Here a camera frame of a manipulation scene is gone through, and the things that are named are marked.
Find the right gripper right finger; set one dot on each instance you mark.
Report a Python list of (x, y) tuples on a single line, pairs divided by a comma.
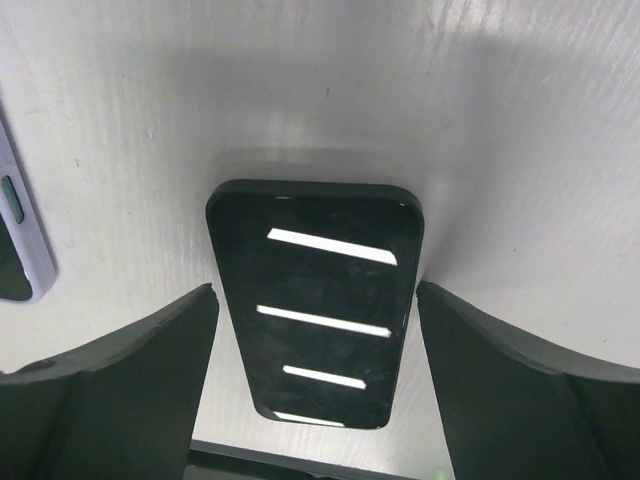
[(516, 406)]

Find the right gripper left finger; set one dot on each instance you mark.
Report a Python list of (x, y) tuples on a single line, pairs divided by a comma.
[(120, 407)]

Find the black phone teal edge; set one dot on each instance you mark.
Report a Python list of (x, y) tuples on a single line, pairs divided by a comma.
[(14, 283)]

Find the lavender phone case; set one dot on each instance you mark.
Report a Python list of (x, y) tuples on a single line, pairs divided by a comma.
[(28, 235)]

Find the black phone case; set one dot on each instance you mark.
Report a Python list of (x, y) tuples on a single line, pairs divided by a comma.
[(318, 279)]

